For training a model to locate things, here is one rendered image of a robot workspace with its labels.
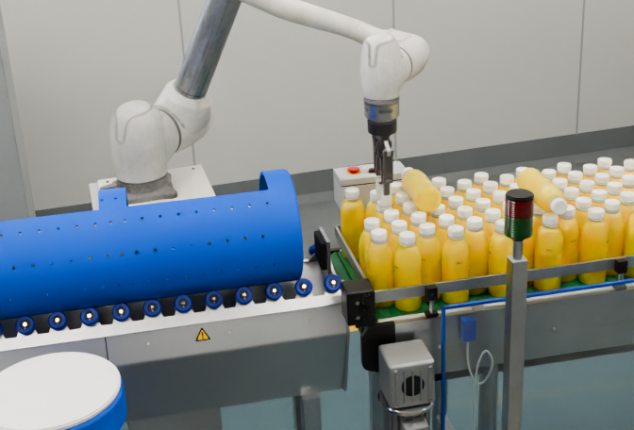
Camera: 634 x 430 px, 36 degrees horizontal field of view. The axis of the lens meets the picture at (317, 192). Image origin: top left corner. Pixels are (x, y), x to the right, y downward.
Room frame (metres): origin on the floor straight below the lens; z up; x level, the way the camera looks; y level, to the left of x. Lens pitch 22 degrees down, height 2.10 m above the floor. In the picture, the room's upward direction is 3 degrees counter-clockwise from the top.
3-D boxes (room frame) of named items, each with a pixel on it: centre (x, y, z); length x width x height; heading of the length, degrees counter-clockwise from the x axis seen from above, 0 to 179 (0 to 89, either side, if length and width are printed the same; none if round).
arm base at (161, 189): (2.75, 0.54, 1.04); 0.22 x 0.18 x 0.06; 104
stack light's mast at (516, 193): (1.99, -0.45, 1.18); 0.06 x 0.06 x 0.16
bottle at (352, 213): (2.46, -0.10, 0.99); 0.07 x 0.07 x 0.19
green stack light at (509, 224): (1.99, -0.45, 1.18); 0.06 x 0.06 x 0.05
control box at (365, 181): (2.60, -0.16, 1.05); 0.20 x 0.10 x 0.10; 100
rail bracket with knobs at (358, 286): (2.09, -0.09, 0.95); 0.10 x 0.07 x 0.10; 10
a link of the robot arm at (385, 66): (2.38, -0.18, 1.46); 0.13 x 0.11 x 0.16; 150
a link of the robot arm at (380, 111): (2.37, -0.17, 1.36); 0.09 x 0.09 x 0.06
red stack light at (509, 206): (1.99, -0.45, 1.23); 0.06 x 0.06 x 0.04
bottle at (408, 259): (2.16, -0.21, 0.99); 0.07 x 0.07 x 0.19
